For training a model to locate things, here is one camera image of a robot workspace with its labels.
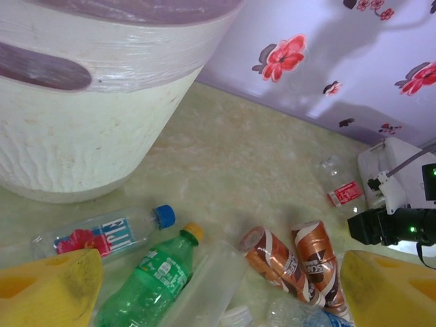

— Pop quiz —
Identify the green soda bottle yellow cap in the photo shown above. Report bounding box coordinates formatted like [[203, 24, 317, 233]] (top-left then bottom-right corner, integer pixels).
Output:
[[93, 222, 205, 327]]

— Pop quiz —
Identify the right arm lilac cable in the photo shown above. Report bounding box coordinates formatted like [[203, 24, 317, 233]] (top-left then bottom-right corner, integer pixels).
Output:
[[388, 142, 436, 178]]

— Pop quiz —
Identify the clear bottle with red label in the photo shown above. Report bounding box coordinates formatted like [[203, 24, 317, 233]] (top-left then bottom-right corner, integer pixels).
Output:
[[313, 155, 367, 219]]

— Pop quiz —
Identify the frosted clear plastic bottle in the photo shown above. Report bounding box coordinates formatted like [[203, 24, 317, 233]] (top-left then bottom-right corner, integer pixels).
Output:
[[156, 238, 255, 327]]

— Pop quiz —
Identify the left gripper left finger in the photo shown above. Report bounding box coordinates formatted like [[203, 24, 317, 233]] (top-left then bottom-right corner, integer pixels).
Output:
[[0, 248, 104, 327]]

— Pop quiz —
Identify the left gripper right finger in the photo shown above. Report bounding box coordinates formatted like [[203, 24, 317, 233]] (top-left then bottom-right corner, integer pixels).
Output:
[[340, 250, 436, 327]]

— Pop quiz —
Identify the white bin with purple liner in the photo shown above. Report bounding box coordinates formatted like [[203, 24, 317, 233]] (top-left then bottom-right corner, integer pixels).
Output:
[[0, 0, 246, 204]]

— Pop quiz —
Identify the clear bottle with blue label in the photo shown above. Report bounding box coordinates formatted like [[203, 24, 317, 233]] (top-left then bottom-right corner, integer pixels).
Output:
[[265, 294, 355, 327]]

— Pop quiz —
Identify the Fiji water bottle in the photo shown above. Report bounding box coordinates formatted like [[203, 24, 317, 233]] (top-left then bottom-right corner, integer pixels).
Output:
[[30, 204, 177, 265]]

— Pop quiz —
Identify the brown drink can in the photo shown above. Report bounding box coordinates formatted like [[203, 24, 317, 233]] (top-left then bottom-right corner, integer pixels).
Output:
[[238, 225, 326, 307], [291, 219, 350, 317]]

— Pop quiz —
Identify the white lidded plastic container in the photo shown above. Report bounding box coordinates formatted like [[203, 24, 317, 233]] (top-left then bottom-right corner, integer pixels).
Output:
[[356, 137, 432, 219]]

